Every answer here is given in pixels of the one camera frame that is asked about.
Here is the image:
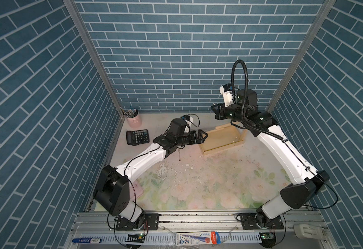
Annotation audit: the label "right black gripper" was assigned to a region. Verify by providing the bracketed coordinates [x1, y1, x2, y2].
[210, 104, 245, 126]

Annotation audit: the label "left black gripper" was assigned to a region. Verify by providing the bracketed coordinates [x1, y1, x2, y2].
[174, 129, 207, 147]

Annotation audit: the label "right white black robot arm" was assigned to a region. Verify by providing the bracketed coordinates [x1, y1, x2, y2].
[211, 84, 330, 227]

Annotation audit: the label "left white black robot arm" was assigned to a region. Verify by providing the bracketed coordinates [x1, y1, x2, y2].
[93, 117, 208, 228]

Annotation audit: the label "wooden jewelry display stand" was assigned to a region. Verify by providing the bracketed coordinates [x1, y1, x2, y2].
[199, 124, 247, 156]

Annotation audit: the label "pink pen holder cup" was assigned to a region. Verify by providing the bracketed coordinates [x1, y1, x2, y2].
[126, 114, 142, 129]

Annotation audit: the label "black desk calculator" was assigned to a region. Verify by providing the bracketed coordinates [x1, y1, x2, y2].
[126, 129, 150, 146]

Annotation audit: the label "pens in pink cup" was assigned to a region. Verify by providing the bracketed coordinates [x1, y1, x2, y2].
[123, 109, 139, 118]

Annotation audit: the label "red blue packaged box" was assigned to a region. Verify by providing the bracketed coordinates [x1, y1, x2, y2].
[176, 231, 222, 246]

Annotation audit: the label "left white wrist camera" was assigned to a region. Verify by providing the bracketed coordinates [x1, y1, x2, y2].
[181, 113, 201, 128]

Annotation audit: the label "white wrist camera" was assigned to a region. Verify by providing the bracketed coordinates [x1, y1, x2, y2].
[219, 83, 234, 107]
[181, 113, 201, 128]

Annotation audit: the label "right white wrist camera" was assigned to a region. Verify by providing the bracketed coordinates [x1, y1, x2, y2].
[219, 83, 234, 107]

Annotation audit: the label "white plastic bracket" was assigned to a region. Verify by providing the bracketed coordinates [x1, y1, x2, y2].
[294, 224, 325, 240]

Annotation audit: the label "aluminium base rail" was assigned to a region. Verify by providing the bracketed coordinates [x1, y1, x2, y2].
[65, 209, 337, 249]

